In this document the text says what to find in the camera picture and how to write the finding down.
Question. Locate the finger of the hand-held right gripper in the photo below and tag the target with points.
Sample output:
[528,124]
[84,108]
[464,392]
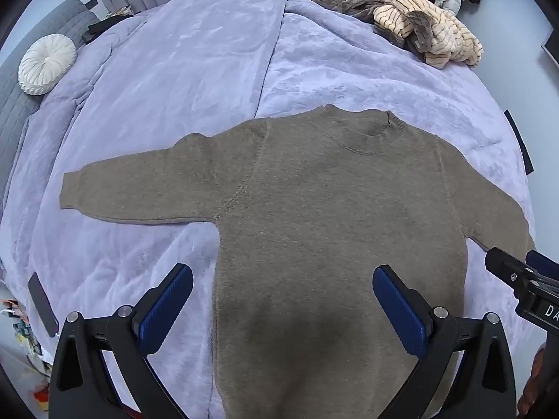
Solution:
[502,264]
[543,264]

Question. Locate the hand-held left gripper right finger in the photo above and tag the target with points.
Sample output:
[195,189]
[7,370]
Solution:
[401,318]

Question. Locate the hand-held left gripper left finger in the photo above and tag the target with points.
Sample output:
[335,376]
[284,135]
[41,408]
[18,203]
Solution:
[166,310]

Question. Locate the brown knit sweater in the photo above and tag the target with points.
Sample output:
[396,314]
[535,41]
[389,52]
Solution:
[332,209]

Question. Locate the person's right hand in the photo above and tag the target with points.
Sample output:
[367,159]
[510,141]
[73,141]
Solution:
[530,388]

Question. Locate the colourful clutter pile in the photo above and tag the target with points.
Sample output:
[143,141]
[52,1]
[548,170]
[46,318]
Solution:
[22,336]

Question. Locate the lilac fleece blanket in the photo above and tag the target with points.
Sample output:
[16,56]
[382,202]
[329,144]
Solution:
[183,78]

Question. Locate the beige striped fleece garment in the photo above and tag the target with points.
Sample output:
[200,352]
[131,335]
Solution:
[436,30]

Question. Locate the grey quilted headboard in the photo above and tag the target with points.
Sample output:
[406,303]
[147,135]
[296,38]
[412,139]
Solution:
[13,96]

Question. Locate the white round pleated pillow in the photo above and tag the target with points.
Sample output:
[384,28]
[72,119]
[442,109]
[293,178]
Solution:
[47,65]

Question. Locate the brown fleece garment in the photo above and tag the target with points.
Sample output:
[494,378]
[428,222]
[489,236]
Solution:
[345,2]

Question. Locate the black wall screen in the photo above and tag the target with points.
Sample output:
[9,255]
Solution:
[552,48]

